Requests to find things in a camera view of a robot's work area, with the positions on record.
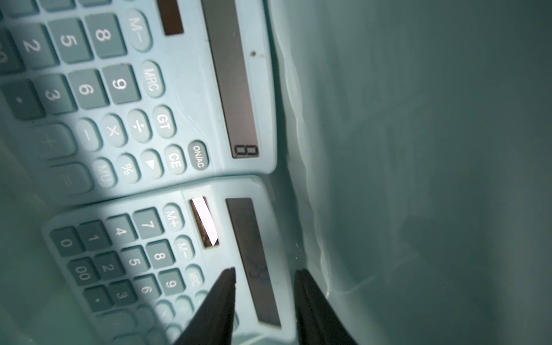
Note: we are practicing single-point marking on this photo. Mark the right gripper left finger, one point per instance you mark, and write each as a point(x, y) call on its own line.
point(214, 321)

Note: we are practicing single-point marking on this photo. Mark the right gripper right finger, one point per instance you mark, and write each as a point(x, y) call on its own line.
point(316, 321)

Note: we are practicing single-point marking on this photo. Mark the teal calculator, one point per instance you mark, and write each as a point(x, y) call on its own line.
point(105, 99)
point(141, 267)

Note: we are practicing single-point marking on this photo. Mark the mint green storage box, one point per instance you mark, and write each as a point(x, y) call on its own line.
point(412, 181)

